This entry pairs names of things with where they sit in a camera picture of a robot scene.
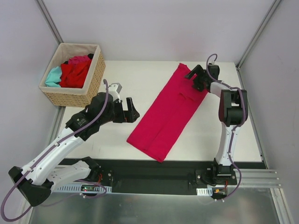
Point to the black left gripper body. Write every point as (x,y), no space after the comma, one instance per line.
(122,111)

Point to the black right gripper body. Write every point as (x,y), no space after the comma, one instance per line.
(201,78)

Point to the magenta t shirt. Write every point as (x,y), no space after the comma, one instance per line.
(164,121)
(79,60)

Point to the wicker basket with cloth liner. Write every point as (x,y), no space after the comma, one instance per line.
(75,97)

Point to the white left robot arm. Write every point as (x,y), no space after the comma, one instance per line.
(38,179)

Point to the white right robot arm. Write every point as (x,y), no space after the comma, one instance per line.
(232,113)

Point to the red t shirt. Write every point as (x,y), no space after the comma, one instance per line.
(74,75)

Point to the magenta t shirt in basket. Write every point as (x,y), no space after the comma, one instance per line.
(79,60)

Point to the turquoise t shirt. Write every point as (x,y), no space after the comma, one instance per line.
(54,77)

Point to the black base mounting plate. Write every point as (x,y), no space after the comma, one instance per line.
(154,178)

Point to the left slotted cable duct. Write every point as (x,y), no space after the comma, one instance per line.
(83,188)

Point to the slotted cable duct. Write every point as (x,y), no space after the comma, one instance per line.
(83,188)
(204,191)

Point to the aluminium frame rail right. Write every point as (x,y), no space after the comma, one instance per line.
(262,26)

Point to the aluminium frame rail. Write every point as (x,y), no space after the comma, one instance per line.
(262,26)
(49,20)

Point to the right slotted cable duct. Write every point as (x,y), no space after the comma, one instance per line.
(204,191)

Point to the aluminium frame rail left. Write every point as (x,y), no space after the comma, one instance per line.
(49,20)

